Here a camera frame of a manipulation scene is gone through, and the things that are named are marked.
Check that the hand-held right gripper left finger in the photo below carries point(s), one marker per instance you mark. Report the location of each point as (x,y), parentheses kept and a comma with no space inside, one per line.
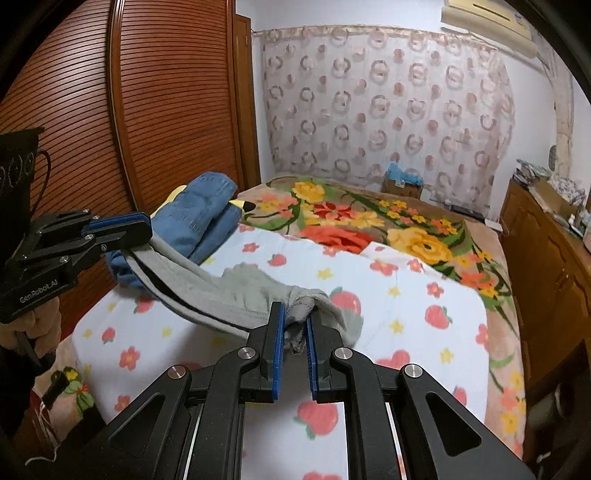
(278,350)

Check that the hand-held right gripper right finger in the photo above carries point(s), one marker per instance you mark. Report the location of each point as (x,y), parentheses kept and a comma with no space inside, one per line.
(311,364)

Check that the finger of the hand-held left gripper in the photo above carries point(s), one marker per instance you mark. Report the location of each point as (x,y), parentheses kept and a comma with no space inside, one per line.
(120,237)
(120,220)

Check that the grey garment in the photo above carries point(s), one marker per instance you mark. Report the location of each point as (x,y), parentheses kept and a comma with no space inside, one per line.
(231,295)

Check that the person's left hand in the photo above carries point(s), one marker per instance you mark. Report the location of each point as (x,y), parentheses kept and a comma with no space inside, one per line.
(44,327)

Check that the blue jeans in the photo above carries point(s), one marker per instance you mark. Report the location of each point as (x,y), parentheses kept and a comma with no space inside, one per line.
(203,217)

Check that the white flower print bedsheet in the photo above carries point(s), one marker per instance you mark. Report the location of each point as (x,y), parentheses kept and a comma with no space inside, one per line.
(369,295)

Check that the wooden louvred wardrobe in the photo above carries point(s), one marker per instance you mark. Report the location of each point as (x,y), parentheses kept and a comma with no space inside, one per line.
(161,92)

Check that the brown floral blanket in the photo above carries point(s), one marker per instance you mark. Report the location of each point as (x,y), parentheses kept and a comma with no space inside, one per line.
(415,240)

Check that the small cardboard box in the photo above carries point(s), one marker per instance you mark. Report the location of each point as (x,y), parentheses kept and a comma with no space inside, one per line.
(401,191)

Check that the blue plastic bag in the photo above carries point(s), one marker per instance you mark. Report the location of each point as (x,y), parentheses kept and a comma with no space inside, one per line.
(404,173)

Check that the wooden cabinet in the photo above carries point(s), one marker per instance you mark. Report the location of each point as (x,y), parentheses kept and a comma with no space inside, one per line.
(545,277)

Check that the open cardboard box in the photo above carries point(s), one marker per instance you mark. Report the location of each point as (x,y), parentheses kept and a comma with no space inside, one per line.
(551,198)

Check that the stack of papers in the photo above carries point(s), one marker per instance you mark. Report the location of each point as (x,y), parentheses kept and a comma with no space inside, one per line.
(531,170)

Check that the beige window drape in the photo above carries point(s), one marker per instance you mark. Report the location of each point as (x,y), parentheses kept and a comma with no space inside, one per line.
(561,115)

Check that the beige air conditioner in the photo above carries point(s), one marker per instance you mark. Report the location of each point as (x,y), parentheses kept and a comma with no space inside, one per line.
(485,18)

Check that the grey round wall fixture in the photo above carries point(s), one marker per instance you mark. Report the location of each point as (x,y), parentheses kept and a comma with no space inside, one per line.
(552,158)

